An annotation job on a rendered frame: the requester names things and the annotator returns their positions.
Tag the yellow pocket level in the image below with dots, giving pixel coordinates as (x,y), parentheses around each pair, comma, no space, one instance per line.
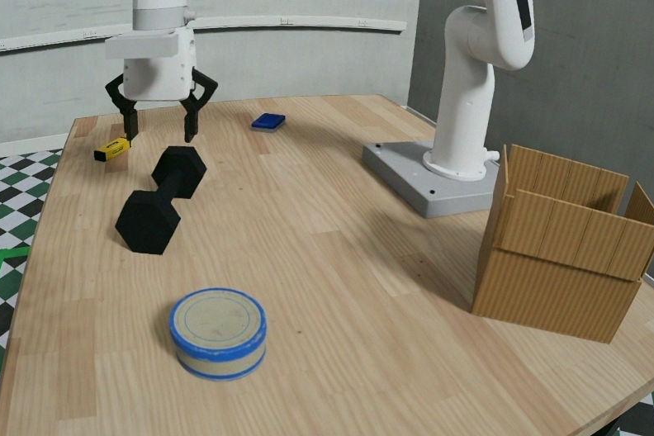
(112,149)

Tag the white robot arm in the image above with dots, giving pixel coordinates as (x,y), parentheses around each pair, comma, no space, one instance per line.
(504,37)

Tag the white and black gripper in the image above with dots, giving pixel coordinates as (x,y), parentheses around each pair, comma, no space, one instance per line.
(163,80)

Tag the black hexagonal dumbbell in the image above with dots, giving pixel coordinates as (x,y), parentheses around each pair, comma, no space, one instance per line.
(148,219)

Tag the brown cardboard box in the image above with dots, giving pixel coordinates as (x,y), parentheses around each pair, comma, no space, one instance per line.
(561,266)

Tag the beige round tin with blue bands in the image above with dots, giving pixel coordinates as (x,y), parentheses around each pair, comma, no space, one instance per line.
(219,334)

